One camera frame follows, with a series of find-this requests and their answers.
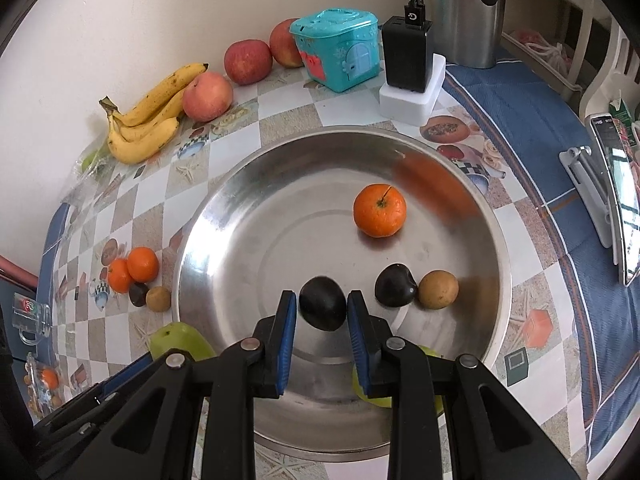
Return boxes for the clear glass mug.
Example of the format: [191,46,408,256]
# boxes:
[12,292,52,347]

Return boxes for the red right apple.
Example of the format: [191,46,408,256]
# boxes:
[269,18,304,68]

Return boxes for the grey phone stand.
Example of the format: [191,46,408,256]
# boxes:
[559,146,613,248]

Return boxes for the orange tangerine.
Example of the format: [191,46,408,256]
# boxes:
[126,247,160,283]
[107,258,132,294]
[352,183,407,238]

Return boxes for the patterned plastic tablecloth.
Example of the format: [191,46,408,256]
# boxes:
[38,54,639,479]

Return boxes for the clear plastic fruit tray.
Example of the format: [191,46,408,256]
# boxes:
[61,140,116,208]

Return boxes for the pale red apple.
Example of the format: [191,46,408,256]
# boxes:
[182,72,233,122]

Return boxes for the white plastic chair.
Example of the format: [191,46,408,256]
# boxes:
[579,20,640,120]

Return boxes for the dark red middle apple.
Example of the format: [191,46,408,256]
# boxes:
[224,39,272,86]

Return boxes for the smartphone on stand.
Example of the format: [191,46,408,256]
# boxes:
[586,114,639,287]

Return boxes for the green pear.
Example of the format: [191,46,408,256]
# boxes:
[149,322,216,361]
[350,343,446,416]

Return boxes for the brown kiwi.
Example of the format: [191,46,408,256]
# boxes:
[145,286,171,312]

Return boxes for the steel thermos jug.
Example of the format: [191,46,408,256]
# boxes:
[423,0,506,68]

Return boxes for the teal house-shaped box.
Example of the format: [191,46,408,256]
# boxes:
[290,8,380,92]

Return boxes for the black power adapter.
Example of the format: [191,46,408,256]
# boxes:
[381,3,433,93]

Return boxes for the yellow banana bunch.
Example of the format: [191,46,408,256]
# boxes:
[99,63,208,165]

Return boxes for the large steel plate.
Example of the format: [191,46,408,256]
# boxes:
[170,127,514,463]

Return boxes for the dark plum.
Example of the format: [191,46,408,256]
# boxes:
[374,263,418,308]
[298,276,347,332]
[128,282,149,308]

